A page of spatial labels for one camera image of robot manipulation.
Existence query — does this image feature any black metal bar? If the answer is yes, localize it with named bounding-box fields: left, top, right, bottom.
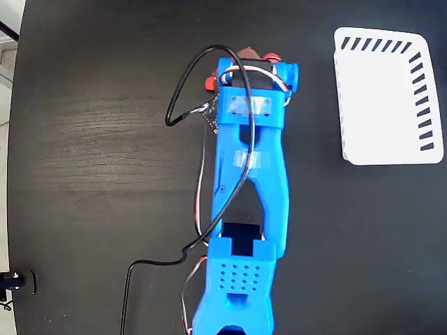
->
left=0, top=20, right=20, bottom=41

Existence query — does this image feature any clear tape strip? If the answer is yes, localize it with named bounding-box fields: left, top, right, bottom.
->
left=228, top=96, right=272, bottom=116
left=233, top=150, right=272, bottom=169

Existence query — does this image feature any black camera cable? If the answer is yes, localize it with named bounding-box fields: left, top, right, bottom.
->
left=120, top=44, right=258, bottom=335

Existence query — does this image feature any gripper camera circuit board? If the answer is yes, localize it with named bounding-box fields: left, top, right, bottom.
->
left=203, top=94, right=220, bottom=136

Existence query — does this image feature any pink turtle toy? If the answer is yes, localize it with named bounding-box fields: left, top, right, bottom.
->
left=204, top=51, right=282, bottom=92

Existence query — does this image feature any black table clamp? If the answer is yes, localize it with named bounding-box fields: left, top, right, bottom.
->
left=0, top=270, right=38, bottom=303

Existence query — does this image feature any red white servo wire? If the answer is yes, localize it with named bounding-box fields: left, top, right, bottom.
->
left=179, top=255, right=210, bottom=335
left=193, top=100, right=214, bottom=239

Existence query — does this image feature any white plastic basket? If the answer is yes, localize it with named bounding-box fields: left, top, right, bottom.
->
left=333, top=27, right=444, bottom=166

